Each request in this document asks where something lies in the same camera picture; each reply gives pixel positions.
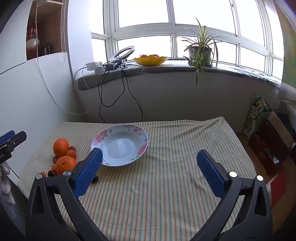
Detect white lace cloth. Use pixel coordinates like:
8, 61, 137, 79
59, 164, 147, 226
277, 82, 296, 104

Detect beaded blind cord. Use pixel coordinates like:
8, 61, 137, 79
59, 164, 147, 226
62, 0, 68, 62

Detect white window frame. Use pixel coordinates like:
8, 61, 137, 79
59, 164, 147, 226
91, 0, 285, 81

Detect red box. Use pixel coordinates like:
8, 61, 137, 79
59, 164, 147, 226
269, 171, 286, 207

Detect round orange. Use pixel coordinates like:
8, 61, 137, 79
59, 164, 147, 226
56, 156, 77, 176

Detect grey windowsill cover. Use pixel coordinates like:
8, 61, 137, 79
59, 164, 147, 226
78, 58, 282, 91

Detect white power adapters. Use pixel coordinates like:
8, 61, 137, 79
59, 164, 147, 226
85, 61, 104, 74

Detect oval orange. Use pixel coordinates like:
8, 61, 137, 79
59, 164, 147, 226
53, 138, 70, 158

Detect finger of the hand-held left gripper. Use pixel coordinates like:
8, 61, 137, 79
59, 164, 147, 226
0, 131, 27, 152
0, 130, 16, 143

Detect floral white plate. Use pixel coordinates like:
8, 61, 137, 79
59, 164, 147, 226
91, 124, 149, 167

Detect potted spider plant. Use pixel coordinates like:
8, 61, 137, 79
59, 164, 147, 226
173, 18, 229, 87

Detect green printed bag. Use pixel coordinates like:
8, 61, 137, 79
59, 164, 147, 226
242, 95, 273, 140

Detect person's left hand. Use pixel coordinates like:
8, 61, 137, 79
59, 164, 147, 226
0, 162, 14, 205

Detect white cabinet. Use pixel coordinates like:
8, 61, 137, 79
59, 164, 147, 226
0, 0, 80, 180

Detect white cable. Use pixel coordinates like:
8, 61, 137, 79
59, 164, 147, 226
35, 0, 90, 116

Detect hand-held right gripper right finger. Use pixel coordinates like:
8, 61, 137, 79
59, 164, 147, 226
192, 149, 273, 241

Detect ring light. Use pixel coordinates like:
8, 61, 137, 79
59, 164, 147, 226
110, 45, 135, 68

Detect black cable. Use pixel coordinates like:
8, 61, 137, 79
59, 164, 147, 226
99, 66, 143, 123

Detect red vase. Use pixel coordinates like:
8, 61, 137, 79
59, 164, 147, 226
26, 22, 41, 55

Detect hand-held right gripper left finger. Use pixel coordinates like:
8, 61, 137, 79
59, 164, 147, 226
25, 147, 109, 241

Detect cardboard box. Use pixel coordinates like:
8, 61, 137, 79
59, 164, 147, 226
248, 111, 296, 176

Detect wooden shelf niche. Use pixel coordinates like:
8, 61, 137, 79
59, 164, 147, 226
26, 0, 68, 61

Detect striped tablecloth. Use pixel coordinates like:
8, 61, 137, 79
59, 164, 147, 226
17, 117, 259, 241

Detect yellow wavy bowl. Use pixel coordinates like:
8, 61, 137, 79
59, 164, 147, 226
133, 55, 168, 67

